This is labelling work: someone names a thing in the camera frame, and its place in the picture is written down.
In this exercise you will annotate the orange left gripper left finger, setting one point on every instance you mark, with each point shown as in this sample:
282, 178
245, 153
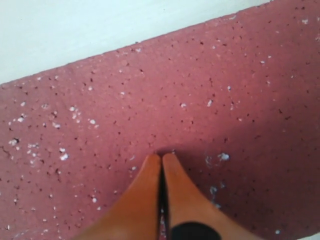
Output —
136, 214

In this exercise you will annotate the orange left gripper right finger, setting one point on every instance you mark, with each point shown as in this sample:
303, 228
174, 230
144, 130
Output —
189, 214

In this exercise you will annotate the brick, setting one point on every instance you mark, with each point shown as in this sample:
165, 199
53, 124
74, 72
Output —
236, 98

